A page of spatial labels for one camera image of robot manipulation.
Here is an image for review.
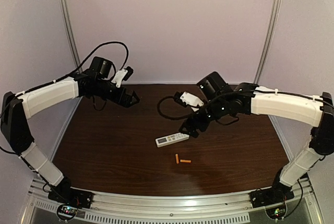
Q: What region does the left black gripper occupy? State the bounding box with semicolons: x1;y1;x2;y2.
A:
91;80;139;109

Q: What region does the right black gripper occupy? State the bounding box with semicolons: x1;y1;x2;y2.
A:
180;97;229;138

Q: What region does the white remote control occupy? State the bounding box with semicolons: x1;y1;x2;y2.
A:
155;133;189;148

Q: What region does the orange battery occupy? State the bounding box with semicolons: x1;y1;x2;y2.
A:
180;159;192;163
175;154;180;164

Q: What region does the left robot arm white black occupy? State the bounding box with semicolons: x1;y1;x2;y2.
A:
1;56;140;205

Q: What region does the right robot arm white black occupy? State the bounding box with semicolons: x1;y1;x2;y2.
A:
175;72;333;204

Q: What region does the right round circuit board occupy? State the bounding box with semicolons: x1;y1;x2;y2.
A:
265;205;287;221

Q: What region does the round circuit board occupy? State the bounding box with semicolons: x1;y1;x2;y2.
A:
56;204;78;221
265;205;287;221

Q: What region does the left round circuit board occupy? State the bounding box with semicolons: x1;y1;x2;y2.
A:
56;204;78;221

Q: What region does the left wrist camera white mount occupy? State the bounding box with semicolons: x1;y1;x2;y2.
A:
111;66;134;88

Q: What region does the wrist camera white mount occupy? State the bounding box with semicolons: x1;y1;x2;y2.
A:
174;91;204;111
111;66;134;88

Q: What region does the right black camera cable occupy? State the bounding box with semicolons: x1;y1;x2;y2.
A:
157;96;209;121

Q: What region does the black camera cable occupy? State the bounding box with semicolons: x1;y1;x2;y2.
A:
157;96;209;121
75;41;130;73

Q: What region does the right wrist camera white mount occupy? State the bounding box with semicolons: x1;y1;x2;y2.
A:
174;91;204;111

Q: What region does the left black camera cable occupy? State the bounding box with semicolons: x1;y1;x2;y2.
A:
75;41;130;73

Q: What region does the front aluminium rail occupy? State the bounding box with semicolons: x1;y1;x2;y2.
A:
19;178;325;223

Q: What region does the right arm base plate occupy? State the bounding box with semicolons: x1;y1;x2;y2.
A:
249;187;294;208

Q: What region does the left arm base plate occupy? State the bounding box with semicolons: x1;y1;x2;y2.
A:
47;186;93;209

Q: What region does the left aluminium frame post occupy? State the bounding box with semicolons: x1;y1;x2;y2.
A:
59;0;82;72

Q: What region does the aluminium frame post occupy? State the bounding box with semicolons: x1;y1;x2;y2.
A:
253;0;282;84
59;0;82;72

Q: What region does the right aluminium frame post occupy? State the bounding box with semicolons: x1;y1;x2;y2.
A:
253;0;282;84

